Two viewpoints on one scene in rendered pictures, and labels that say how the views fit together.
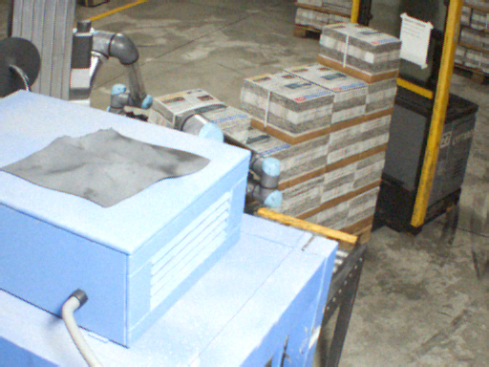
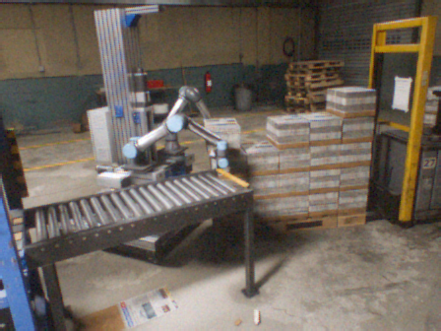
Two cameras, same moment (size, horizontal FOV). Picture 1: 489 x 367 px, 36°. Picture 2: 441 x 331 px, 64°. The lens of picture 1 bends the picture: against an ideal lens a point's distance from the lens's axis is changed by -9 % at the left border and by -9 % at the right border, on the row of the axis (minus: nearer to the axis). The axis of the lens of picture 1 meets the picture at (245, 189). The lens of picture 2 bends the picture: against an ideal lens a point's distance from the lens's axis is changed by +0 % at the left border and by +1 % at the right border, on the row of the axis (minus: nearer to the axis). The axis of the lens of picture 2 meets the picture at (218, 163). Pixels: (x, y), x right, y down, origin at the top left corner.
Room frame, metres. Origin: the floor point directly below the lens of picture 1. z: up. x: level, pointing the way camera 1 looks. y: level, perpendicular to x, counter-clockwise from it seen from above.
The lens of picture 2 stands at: (1.10, -1.75, 1.67)
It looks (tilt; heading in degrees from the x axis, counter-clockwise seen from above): 18 degrees down; 41
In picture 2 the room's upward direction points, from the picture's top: 3 degrees counter-clockwise
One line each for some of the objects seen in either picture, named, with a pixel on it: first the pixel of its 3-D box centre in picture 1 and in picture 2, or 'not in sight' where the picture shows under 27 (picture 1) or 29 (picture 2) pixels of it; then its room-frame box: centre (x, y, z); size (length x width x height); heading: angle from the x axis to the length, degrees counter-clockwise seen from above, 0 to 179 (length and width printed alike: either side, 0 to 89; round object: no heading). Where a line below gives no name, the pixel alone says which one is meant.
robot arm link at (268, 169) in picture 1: (267, 171); (221, 148); (3.05, -0.08, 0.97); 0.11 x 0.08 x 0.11; 35
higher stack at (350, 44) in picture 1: (348, 137); (346, 157); (4.33, -0.54, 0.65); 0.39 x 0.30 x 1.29; 49
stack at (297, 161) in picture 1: (256, 206); (273, 186); (3.78, -0.07, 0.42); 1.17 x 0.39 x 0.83; 139
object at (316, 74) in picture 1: (326, 76); (317, 116); (4.10, -0.35, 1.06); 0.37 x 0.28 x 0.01; 48
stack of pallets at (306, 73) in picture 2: not in sight; (313, 86); (10.08, 2.61, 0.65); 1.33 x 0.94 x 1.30; 163
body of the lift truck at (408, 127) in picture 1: (413, 146); (419, 172); (4.94, -1.07, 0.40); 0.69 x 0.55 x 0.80; 49
